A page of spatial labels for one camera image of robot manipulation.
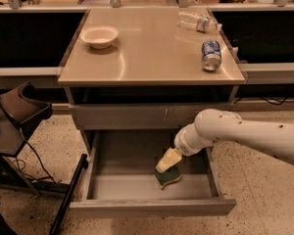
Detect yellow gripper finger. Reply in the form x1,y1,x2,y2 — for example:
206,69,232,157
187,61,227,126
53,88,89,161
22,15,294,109
156,148,182,173

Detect blue soda can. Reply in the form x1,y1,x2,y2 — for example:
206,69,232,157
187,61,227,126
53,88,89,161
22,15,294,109
202,39,221,71

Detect black tray stand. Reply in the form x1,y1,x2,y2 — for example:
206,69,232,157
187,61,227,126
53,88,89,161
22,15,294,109
0,81,70,196

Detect grey open middle drawer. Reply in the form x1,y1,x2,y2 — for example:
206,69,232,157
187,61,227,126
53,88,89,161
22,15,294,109
71,129,236,218

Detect black cable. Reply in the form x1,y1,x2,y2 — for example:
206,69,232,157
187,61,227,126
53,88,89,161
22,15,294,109
14,127,62,184

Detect green yellow sponge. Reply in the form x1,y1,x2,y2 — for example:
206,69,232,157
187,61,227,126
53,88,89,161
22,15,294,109
154,165,181,190

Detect grey drawer cabinet counter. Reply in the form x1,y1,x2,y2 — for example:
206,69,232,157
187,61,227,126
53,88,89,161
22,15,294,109
59,7,245,148

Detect white bowl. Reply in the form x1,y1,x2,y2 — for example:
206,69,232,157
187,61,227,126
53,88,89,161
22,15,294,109
80,26,119,49

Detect grey closed top drawer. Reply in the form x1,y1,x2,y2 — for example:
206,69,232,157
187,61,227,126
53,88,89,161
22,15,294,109
70,103,233,130

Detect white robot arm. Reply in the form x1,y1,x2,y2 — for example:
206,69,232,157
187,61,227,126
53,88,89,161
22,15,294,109
156,109,294,173

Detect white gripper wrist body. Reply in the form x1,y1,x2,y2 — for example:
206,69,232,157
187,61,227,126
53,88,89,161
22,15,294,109
174,123,214,157

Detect clear plastic water bottle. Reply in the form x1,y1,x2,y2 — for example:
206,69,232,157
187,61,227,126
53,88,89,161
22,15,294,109
178,11,221,33

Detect black metal bar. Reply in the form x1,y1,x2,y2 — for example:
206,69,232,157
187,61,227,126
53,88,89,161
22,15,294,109
49,154,88,235

